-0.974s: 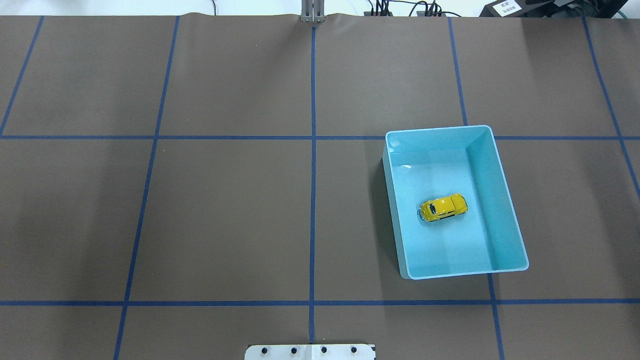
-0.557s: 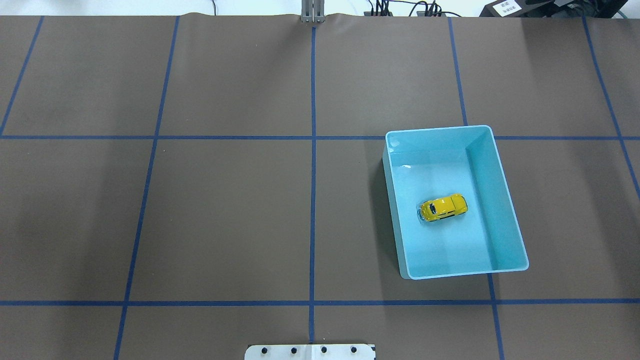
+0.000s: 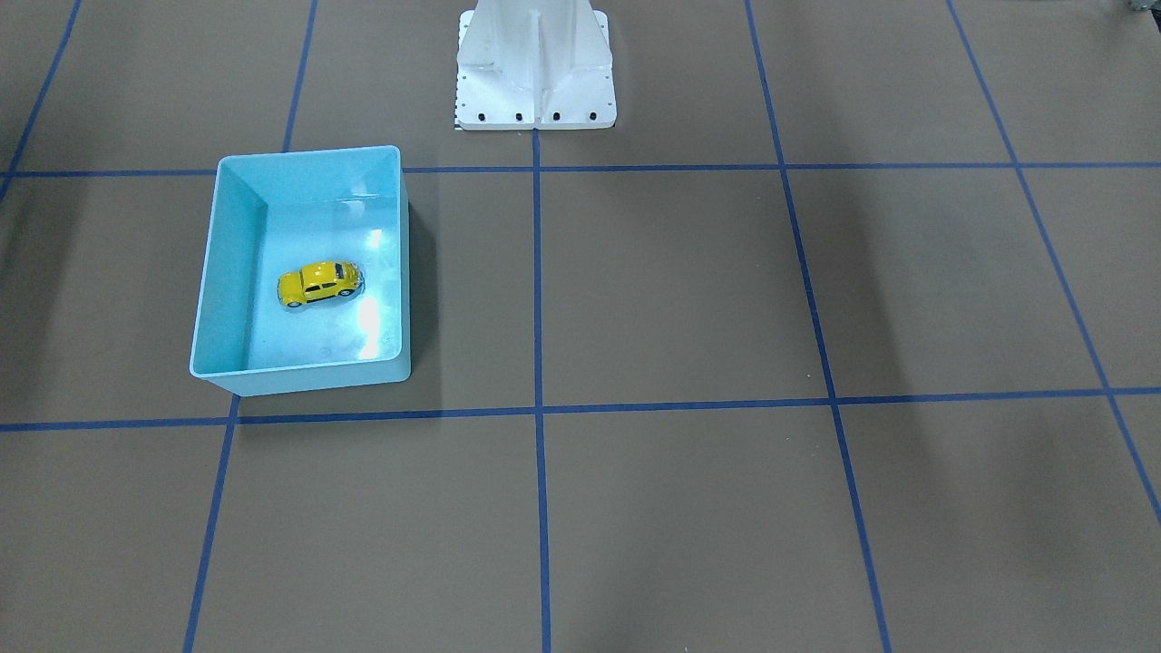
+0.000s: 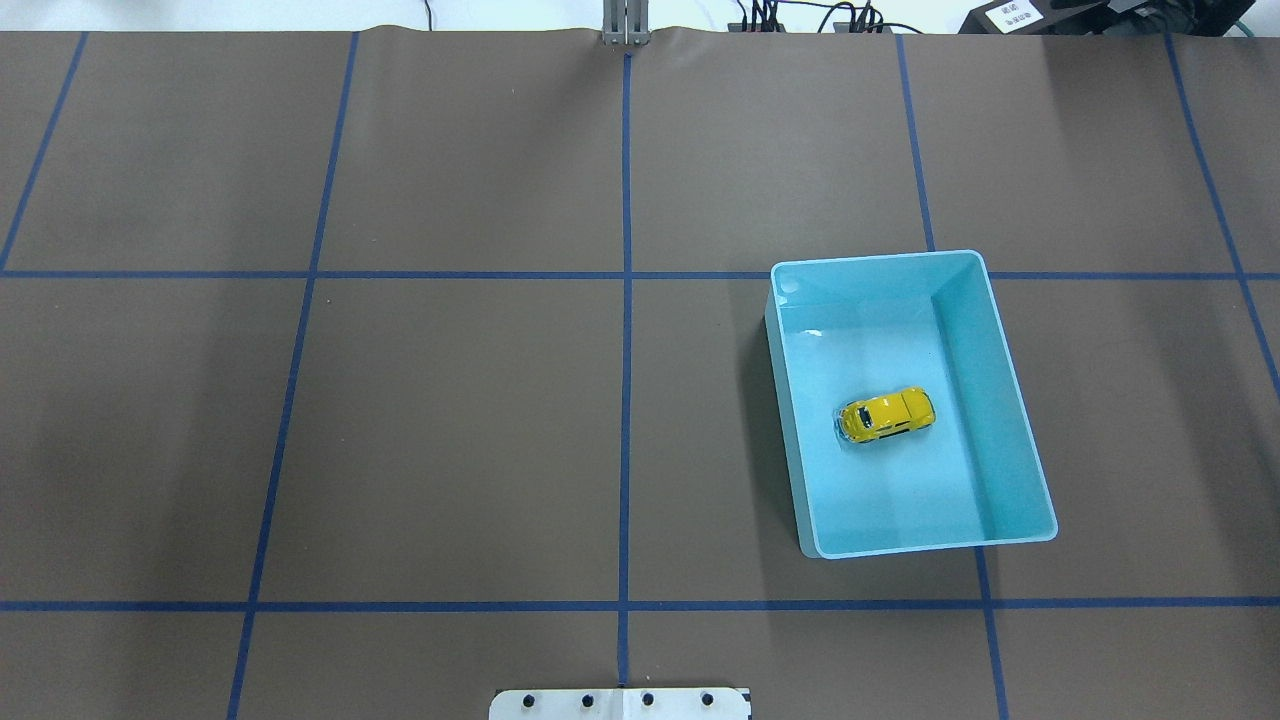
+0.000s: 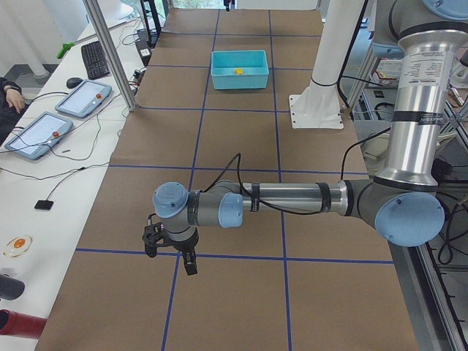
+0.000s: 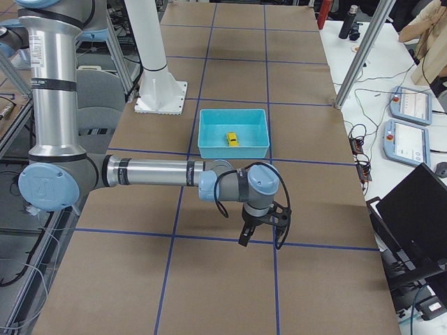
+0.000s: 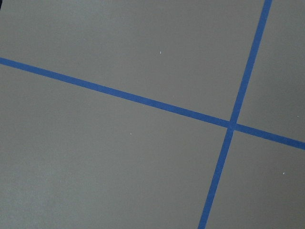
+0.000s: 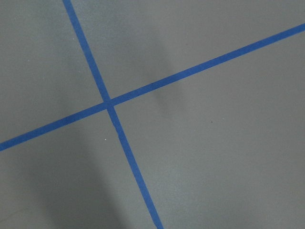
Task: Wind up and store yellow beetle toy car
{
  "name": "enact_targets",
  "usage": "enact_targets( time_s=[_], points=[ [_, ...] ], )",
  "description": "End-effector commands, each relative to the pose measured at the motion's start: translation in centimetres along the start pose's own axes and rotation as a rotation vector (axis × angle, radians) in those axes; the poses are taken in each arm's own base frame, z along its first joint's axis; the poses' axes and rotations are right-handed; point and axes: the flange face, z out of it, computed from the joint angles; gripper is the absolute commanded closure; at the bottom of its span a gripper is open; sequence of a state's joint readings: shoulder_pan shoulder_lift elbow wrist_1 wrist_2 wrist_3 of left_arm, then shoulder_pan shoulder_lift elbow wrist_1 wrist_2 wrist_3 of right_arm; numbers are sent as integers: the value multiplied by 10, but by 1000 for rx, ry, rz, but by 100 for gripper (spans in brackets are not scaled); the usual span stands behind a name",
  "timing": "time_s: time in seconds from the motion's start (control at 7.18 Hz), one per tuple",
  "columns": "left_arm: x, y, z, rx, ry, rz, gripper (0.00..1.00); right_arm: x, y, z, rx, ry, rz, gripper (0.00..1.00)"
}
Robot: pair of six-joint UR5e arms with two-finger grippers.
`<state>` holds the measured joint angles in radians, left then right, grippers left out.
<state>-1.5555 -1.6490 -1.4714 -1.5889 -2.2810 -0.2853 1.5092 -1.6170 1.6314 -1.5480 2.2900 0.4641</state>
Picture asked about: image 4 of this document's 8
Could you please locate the yellow beetle toy car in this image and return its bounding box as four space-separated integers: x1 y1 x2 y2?
835 386 937 445

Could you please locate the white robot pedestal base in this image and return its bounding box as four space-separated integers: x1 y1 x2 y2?
488 687 754 719

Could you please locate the light blue plastic bin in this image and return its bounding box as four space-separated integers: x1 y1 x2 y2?
764 250 1059 560

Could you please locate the aluminium frame post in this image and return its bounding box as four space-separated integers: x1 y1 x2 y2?
602 0 652 47

